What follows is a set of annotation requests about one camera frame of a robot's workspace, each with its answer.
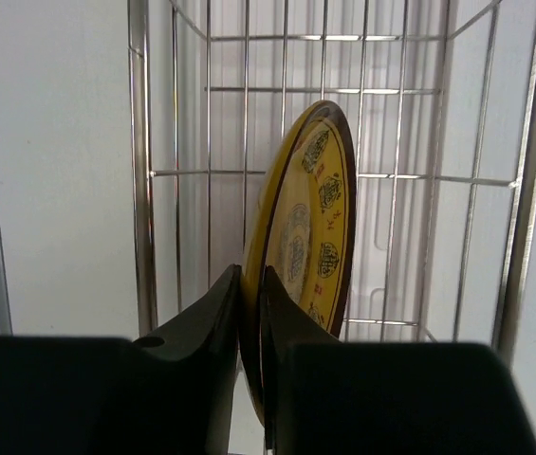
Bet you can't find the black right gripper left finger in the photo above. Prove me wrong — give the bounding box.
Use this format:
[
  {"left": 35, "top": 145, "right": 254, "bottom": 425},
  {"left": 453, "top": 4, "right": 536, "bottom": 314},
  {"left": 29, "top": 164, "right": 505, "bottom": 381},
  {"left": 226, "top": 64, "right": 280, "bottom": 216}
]
[{"left": 0, "top": 265, "right": 241, "bottom": 454}]

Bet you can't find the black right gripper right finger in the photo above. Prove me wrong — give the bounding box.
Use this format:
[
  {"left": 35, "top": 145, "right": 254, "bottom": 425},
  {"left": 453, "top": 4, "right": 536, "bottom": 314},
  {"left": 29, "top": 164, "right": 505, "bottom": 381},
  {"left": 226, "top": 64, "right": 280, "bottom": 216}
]
[{"left": 260, "top": 267, "right": 536, "bottom": 454}]

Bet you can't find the yellow plate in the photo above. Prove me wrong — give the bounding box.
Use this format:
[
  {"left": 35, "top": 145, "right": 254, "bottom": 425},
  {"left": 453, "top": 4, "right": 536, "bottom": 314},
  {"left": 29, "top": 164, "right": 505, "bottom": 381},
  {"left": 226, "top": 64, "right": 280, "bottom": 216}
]
[{"left": 239, "top": 100, "right": 357, "bottom": 420}]

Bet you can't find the metal wire dish rack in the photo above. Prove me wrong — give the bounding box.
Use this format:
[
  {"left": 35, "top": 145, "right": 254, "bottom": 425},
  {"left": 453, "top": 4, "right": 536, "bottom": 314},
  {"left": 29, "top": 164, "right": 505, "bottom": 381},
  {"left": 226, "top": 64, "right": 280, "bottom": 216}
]
[{"left": 0, "top": 1, "right": 536, "bottom": 344}]

